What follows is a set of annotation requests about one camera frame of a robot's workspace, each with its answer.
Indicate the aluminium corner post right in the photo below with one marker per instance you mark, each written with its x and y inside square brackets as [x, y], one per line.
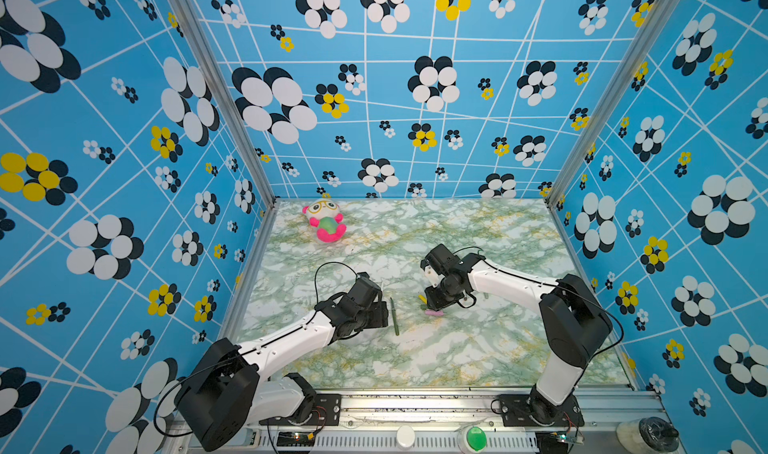
[635, 55]

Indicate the aluminium corner post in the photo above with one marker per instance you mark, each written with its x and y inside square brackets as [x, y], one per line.
[635, 55]
[203, 54]

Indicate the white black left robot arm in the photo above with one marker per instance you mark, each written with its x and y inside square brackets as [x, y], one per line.
[231, 386]

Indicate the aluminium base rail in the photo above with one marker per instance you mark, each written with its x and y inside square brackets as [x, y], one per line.
[370, 418]

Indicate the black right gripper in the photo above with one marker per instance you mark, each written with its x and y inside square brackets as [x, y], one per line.
[433, 303]

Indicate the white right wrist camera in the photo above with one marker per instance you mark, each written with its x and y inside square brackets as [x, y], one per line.
[429, 273]

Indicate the pink white plush toy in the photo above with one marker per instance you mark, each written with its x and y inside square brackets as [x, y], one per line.
[327, 219]

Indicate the green push button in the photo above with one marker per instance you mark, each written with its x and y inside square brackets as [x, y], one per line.
[472, 440]

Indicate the white round button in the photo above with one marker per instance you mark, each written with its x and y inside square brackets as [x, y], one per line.
[405, 437]

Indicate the aluminium corner post left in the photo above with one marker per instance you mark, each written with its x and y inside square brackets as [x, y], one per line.
[203, 54]

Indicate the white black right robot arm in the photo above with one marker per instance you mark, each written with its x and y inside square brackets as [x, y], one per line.
[575, 324]

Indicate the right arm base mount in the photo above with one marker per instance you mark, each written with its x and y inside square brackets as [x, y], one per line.
[518, 410]

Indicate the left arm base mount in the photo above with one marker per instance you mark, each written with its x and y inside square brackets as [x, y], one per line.
[315, 409]

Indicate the dark green pen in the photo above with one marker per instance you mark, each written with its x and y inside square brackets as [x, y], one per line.
[393, 314]

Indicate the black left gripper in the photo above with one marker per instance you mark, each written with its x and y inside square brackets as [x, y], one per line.
[381, 314]

